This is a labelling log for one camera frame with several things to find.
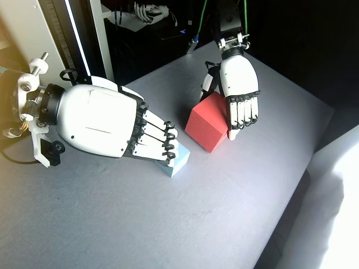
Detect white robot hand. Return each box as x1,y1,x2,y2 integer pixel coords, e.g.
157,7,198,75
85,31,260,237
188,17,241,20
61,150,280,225
56,69,180,166
199,53,260,141

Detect red cube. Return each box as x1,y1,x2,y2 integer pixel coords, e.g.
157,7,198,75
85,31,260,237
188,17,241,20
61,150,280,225
184,91,230,154

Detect light blue cube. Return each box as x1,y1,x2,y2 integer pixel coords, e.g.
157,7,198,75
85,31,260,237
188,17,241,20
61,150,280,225
155,143,191,178

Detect spare white robot hand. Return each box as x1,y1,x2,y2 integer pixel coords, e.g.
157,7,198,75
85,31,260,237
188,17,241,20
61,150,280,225
133,1,171,25

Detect white usb adapter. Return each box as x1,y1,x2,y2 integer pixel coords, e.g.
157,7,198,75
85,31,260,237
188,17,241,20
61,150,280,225
186,38,200,54

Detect white robot body column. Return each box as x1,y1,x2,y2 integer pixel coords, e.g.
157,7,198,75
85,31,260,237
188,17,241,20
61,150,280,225
0,0,116,86

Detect grey table cloth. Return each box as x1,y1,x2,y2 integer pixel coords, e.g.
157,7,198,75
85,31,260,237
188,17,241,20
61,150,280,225
0,38,336,269

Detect white backdrop sheet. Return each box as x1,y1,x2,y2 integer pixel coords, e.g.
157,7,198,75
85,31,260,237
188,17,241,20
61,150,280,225
254,131,359,269

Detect thin green cable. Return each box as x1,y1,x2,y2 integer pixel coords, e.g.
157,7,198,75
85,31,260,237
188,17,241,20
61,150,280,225
242,0,250,36

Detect green cable with blue plug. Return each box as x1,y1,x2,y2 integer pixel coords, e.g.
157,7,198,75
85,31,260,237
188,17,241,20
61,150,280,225
192,0,209,43

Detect black cable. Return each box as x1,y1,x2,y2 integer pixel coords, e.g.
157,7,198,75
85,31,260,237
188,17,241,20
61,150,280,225
0,147,39,165

